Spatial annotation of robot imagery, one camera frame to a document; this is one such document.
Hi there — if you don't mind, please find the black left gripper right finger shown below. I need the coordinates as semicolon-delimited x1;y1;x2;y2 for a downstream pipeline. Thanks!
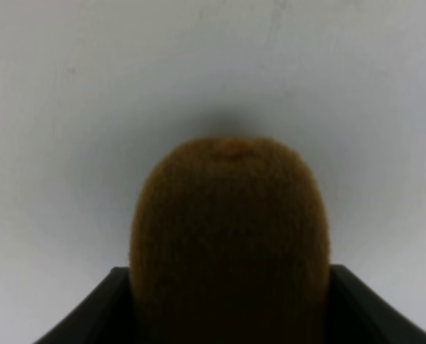
325;264;426;344

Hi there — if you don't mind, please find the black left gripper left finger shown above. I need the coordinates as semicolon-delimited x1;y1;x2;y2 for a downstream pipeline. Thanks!
37;267;141;344

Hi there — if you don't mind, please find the brown kiwi fruit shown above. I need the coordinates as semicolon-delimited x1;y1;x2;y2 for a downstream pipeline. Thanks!
129;138;330;343

